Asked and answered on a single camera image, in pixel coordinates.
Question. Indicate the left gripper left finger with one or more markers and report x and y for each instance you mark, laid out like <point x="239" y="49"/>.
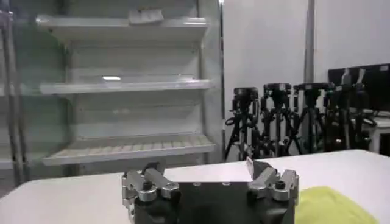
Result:
<point x="152" y="182"/>

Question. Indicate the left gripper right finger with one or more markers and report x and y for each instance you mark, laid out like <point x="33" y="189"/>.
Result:
<point x="271" y="184"/>

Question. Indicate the yellow-green shirt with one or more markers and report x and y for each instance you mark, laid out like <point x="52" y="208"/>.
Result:
<point x="332" y="208"/>

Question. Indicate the white table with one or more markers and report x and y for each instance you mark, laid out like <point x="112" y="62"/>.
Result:
<point x="76" y="198"/>

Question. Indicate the empty white shelf unit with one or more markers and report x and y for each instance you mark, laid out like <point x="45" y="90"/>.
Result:
<point x="131" y="88"/>

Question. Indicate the black monitor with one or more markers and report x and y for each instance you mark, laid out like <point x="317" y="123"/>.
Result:
<point x="374" y="88"/>

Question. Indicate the glass-sided shelf cabinet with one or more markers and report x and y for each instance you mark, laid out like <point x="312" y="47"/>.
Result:
<point x="12" y="91"/>

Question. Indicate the black camera tripod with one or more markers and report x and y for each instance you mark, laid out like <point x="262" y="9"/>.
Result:
<point x="278" y="118"/>
<point x="347" y="118"/>
<point x="243" y="121"/>
<point x="312" y="118"/>

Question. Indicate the grey wall pole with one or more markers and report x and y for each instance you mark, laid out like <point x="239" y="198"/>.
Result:
<point x="309" y="42"/>

